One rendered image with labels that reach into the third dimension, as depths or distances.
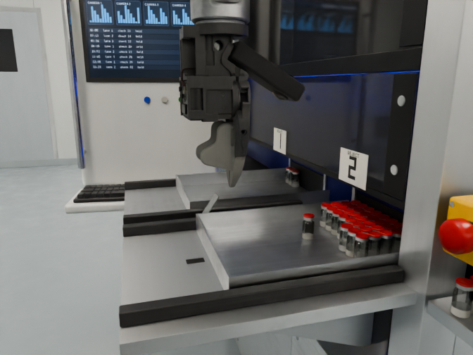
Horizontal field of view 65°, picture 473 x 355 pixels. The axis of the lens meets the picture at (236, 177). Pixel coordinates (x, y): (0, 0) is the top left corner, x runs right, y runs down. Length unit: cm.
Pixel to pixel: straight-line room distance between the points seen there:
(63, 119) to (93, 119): 461
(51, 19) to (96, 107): 470
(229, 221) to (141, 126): 72
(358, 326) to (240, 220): 29
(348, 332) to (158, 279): 33
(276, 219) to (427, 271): 33
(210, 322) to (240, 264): 15
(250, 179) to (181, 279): 59
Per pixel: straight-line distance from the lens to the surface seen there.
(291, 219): 81
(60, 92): 601
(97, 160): 144
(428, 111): 55
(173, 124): 139
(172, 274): 60
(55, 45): 603
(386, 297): 58
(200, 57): 49
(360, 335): 71
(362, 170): 66
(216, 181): 109
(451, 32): 54
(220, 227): 76
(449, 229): 49
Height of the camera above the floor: 116
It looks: 14 degrees down
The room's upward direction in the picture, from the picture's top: straight up
